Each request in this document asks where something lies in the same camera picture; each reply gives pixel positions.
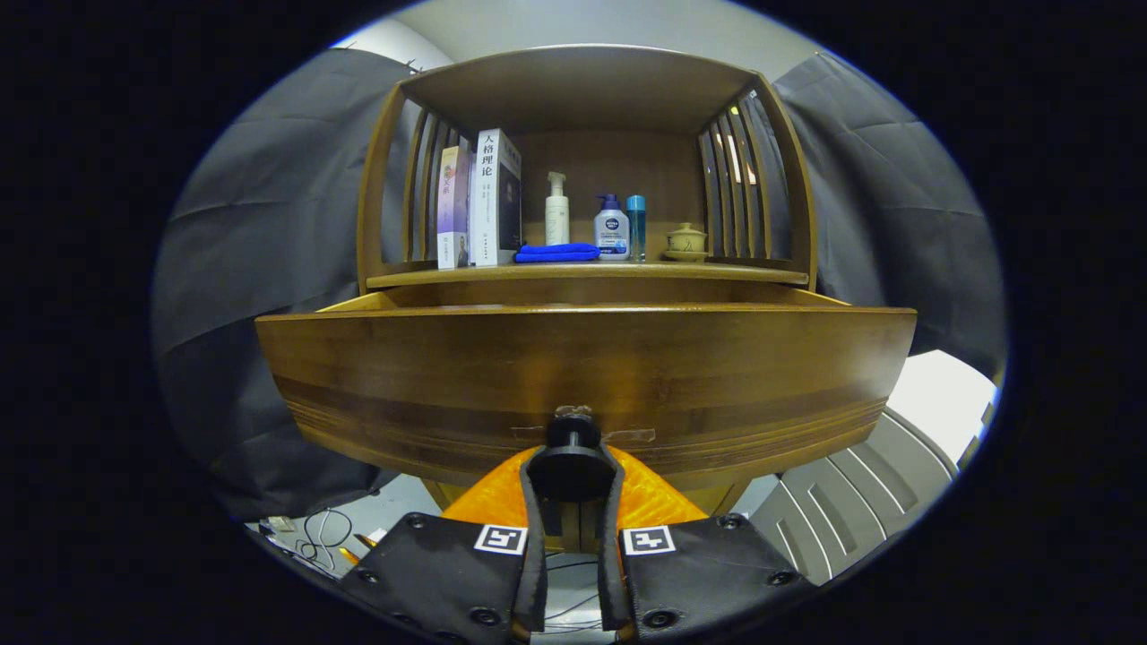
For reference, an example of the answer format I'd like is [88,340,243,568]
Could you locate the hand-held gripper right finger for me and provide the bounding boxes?
[596,445,818,644]

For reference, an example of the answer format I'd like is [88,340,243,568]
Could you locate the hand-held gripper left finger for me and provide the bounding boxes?
[339,445,549,645]

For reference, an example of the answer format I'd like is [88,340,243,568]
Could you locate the wooden drawer with black knob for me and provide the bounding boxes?
[255,288,918,504]

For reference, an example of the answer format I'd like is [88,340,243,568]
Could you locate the wooden countertop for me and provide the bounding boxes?
[366,258,810,289]

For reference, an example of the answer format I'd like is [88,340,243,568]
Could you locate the wooden cabinet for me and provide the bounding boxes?
[357,43,818,552]

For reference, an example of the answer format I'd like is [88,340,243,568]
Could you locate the blue folded cloth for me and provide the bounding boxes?
[514,242,601,264]

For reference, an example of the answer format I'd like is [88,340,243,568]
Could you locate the white bottle with blue pump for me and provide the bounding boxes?
[594,193,631,262]

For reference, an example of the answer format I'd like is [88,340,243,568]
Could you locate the cream lidded teacup with saucer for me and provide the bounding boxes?
[661,222,709,263]

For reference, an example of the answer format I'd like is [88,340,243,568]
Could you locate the teal clear bottle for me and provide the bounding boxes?
[625,194,647,262]

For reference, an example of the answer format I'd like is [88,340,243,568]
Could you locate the white book with portrait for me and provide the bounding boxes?
[468,128,523,268]

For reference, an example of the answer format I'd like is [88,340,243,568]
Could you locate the purple book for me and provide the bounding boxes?
[436,145,473,271]

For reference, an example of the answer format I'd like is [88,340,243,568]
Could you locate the black cables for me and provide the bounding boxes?
[296,506,358,563]

